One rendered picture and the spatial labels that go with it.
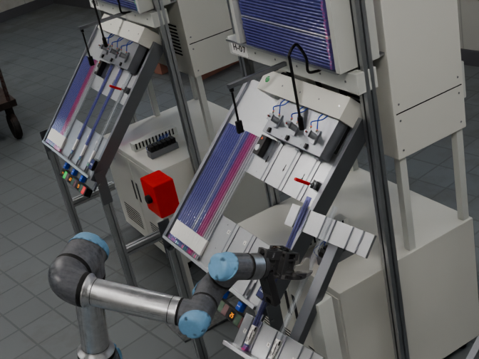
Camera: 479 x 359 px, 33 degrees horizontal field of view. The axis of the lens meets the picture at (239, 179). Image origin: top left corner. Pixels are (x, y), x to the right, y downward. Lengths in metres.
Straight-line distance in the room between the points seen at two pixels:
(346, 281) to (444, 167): 2.08
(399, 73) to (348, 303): 0.82
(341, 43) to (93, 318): 1.11
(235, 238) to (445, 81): 0.91
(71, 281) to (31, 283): 2.42
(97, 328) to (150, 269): 1.93
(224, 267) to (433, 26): 1.12
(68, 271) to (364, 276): 1.12
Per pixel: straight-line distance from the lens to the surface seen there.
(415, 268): 3.02
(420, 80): 2.74
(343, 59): 2.49
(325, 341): 2.51
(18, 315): 4.39
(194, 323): 2.08
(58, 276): 2.23
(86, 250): 2.29
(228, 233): 2.88
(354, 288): 2.85
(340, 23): 2.46
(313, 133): 2.62
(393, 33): 2.62
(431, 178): 4.72
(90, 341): 2.49
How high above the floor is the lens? 2.27
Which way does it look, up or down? 27 degrees down
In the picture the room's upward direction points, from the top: 12 degrees counter-clockwise
